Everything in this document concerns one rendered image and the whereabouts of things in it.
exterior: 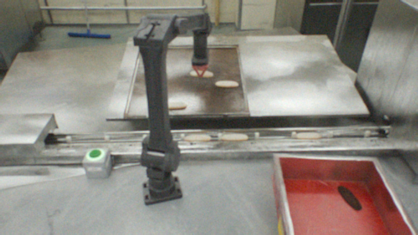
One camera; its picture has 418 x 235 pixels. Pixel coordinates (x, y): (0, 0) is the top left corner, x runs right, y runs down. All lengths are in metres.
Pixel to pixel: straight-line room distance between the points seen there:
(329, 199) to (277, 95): 0.51
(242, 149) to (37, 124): 0.75
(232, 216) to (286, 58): 0.88
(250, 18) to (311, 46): 2.93
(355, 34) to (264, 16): 1.85
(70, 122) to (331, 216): 1.06
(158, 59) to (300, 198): 0.61
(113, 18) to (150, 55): 4.23
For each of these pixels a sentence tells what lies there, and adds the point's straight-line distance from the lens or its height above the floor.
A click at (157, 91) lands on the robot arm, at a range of 0.82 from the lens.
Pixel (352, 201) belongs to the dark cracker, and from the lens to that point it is 1.09.
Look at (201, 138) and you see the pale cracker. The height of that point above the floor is 0.86.
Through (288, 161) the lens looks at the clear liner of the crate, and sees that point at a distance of 1.04.
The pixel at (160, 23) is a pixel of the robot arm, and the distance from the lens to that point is 0.82.
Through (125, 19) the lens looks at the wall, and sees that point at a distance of 4.98.
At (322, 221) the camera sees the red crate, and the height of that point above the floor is 0.82.
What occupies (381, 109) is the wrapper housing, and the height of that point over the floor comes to 0.93.
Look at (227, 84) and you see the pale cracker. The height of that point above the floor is 0.93.
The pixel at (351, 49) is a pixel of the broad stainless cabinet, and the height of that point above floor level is 0.49.
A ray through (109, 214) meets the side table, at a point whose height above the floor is 0.82.
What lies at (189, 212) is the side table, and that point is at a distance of 0.99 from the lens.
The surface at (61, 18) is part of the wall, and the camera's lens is 5.25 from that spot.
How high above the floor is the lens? 1.60
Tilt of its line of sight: 35 degrees down
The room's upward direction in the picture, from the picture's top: straight up
